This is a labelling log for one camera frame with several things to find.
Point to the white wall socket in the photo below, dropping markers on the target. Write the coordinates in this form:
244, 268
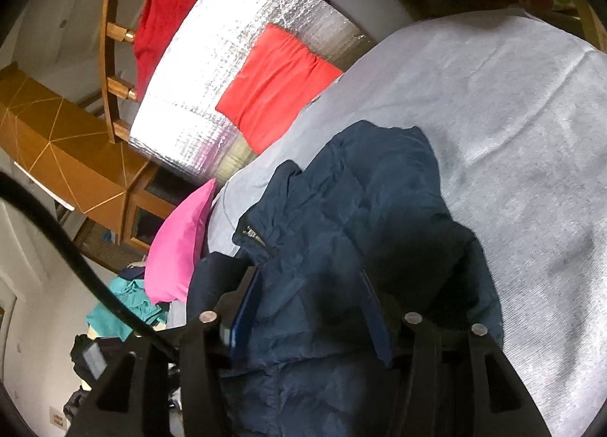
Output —
58, 418

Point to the silver foil mat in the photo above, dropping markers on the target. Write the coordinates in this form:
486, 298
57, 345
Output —
213, 62

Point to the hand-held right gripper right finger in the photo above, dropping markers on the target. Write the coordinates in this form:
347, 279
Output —
377, 323

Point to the orange-red cloth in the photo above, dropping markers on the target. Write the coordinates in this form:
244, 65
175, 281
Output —
275, 86

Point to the pink cloth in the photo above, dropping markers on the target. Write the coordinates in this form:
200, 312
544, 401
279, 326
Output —
180, 247

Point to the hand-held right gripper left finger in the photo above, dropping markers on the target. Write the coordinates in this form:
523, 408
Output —
244, 313

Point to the grey blanket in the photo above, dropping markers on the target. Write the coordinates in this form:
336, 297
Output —
498, 110

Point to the red garment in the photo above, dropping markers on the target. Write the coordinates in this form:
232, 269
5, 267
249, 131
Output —
166, 15

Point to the teal cloth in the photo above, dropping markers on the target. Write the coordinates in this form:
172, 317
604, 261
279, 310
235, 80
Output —
128, 294

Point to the brown wooden cabinet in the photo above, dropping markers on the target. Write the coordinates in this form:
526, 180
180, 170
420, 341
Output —
61, 147

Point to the navy quilted jacket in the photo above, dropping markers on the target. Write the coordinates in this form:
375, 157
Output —
355, 209

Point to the dark clothing pile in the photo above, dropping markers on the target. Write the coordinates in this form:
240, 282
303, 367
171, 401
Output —
87, 356

